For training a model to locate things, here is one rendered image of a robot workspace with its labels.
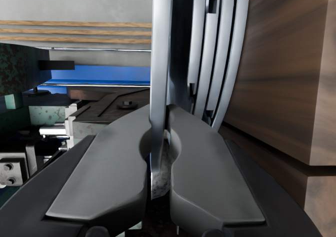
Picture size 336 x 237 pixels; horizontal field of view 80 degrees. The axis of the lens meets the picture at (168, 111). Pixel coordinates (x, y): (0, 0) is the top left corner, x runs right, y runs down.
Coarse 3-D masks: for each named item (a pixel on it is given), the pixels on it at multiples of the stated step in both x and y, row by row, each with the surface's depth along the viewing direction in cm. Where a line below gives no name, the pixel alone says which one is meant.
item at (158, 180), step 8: (168, 144) 79; (168, 152) 78; (168, 160) 77; (168, 168) 77; (152, 176) 74; (160, 176) 75; (168, 176) 77; (152, 184) 75; (160, 184) 76; (168, 184) 79; (152, 192) 77; (160, 192) 79
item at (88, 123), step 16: (80, 96) 105; (96, 96) 103; (112, 96) 89; (128, 96) 94; (144, 96) 95; (80, 112) 60; (96, 112) 62; (112, 112) 65; (128, 112) 66; (80, 128) 54; (96, 128) 54
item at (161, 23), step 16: (160, 0) 8; (160, 16) 8; (160, 32) 8; (160, 48) 9; (160, 64) 9; (160, 80) 9; (160, 96) 10; (160, 112) 10; (160, 128) 11; (160, 144) 12; (160, 160) 14
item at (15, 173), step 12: (12, 144) 83; (24, 144) 83; (0, 156) 76; (12, 156) 77; (24, 156) 77; (0, 168) 74; (12, 168) 75; (24, 168) 78; (0, 180) 76; (12, 180) 75; (24, 180) 78
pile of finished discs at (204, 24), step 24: (192, 0) 15; (216, 0) 12; (240, 0) 12; (192, 24) 12; (216, 24) 12; (240, 24) 12; (192, 48) 12; (216, 48) 13; (240, 48) 13; (168, 72) 37; (192, 72) 13; (216, 72) 13; (168, 96) 36; (192, 96) 19; (216, 96) 14; (216, 120) 16
